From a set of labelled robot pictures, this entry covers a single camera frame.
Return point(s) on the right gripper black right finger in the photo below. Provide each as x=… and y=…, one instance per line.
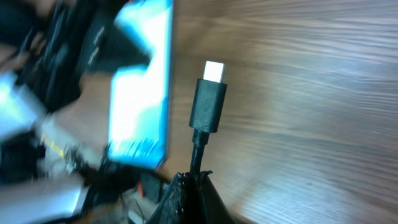
x=213, y=209

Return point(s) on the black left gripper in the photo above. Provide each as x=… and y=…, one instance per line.
x=42, y=42

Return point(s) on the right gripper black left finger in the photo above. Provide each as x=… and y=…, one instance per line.
x=171, y=210

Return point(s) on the blue Samsung Galaxy smartphone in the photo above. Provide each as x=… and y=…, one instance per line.
x=139, y=94

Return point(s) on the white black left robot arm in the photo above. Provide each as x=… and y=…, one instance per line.
x=30, y=198

